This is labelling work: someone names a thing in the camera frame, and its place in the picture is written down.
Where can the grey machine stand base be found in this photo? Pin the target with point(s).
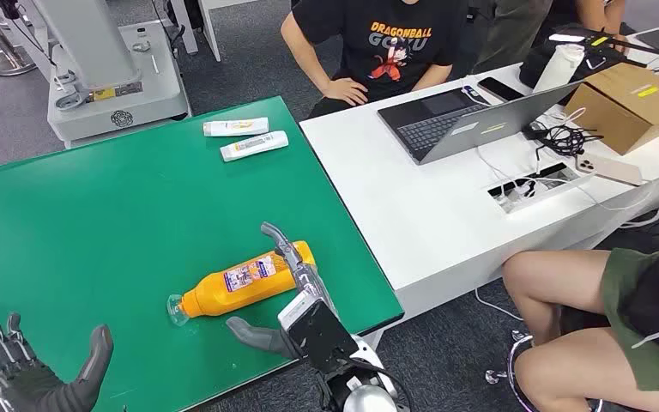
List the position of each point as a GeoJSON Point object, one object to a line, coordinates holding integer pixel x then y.
{"type": "Point", "coordinates": [147, 96]}

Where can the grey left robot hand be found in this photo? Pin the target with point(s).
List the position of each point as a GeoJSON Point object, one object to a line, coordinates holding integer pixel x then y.
{"type": "Point", "coordinates": [34, 392]}

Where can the white cylindrical cup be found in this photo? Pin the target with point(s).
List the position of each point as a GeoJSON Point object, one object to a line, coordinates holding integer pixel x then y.
{"type": "Point", "coordinates": [559, 65]}

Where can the chrome chair base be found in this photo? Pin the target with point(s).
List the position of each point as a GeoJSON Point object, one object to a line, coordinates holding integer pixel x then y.
{"type": "Point", "coordinates": [494, 376]}

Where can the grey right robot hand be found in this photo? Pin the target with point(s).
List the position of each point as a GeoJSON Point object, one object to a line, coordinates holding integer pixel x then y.
{"type": "Point", "coordinates": [307, 276]}

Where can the person in shorts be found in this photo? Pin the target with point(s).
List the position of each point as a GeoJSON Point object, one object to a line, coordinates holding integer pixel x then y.
{"type": "Point", "coordinates": [557, 278]}

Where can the orange plastic bottle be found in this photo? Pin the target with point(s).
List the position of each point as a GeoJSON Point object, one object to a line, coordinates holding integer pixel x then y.
{"type": "Point", "coordinates": [216, 293]}

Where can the large cardboard box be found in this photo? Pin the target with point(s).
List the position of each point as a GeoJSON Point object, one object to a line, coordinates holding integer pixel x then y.
{"type": "Point", "coordinates": [619, 108]}

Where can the black smartphone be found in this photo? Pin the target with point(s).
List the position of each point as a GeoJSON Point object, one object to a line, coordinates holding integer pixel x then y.
{"type": "Point", "coordinates": [500, 89]}

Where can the white tube with orange print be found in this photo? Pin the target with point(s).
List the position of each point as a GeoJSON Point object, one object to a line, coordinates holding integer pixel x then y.
{"type": "Point", "coordinates": [235, 127]}

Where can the gold smartphone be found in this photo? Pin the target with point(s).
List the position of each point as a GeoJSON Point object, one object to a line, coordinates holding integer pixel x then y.
{"type": "Point", "coordinates": [614, 169]}

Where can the black bag with yellow sticker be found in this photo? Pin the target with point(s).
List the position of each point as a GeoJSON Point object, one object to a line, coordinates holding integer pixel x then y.
{"type": "Point", "coordinates": [534, 68]}

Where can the chrome stanchion post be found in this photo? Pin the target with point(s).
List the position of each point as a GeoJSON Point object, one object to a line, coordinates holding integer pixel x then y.
{"type": "Point", "coordinates": [8, 62]}

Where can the person with bare forearms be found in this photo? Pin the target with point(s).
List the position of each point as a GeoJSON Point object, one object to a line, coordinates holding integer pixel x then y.
{"type": "Point", "coordinates": [591, 14]}

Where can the white tube with barcode label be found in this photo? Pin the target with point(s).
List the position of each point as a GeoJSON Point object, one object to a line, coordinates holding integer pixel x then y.
{"type": "Point", "coordinates": [253, 146]}

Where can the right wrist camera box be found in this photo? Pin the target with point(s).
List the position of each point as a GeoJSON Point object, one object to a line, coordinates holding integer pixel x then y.
{"type": "Point", "coordinates": [321, 335]}

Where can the person in printed shirt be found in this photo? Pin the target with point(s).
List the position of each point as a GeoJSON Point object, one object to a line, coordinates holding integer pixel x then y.
{"type": "Point", "coordinates": [397, 34]}

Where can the white table legs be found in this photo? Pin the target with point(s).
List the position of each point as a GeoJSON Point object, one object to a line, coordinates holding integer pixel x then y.
{"type": "Point", "coordinates": [209, 28]}

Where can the person in olive trousers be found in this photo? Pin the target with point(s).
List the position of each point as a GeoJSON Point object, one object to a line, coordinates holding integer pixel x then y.
{"type": "Point", "coordinates": [511, 34]}

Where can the silver open laptop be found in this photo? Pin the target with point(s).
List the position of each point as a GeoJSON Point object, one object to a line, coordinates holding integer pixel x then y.
{"type": "Point", "coordinates": [437, 125]}

